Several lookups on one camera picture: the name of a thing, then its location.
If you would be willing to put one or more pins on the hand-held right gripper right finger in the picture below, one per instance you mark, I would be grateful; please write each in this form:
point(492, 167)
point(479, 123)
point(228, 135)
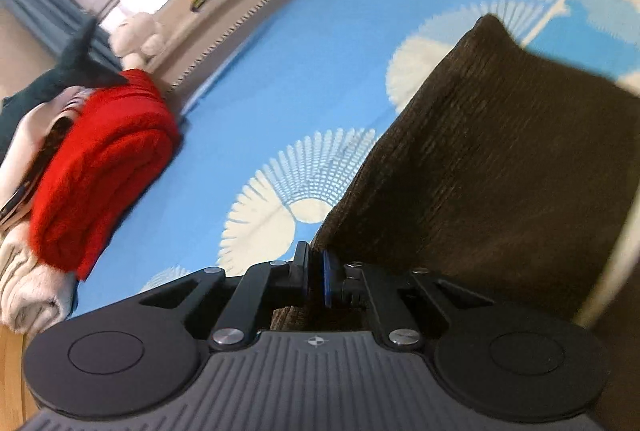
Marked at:
point(327, 281)

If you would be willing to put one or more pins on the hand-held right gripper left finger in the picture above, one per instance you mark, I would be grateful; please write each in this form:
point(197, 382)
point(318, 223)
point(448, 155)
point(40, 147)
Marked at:
point(301, 271)

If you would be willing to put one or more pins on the red folded blanket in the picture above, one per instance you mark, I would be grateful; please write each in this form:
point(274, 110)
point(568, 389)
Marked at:
point(100, 171)

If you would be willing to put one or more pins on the grey trimmed mattress pad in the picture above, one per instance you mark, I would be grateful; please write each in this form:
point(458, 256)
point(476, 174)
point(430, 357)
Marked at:
point(250, 8)

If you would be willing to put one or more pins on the white folded quilt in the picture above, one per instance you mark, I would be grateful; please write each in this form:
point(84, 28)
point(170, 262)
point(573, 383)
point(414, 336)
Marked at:
point(30, 291)

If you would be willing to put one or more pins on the white plush toy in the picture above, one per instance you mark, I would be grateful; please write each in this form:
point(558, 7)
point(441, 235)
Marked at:
point(140, 36)

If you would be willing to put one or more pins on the blue shark plush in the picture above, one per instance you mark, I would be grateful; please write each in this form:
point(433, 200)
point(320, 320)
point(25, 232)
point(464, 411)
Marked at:
point(80, 66)

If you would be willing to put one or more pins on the cream folded blanket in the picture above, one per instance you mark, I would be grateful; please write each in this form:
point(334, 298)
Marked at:
point(25, 146)

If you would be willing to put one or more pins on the blue curtain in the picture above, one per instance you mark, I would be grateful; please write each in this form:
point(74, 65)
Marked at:
point(35, 1)

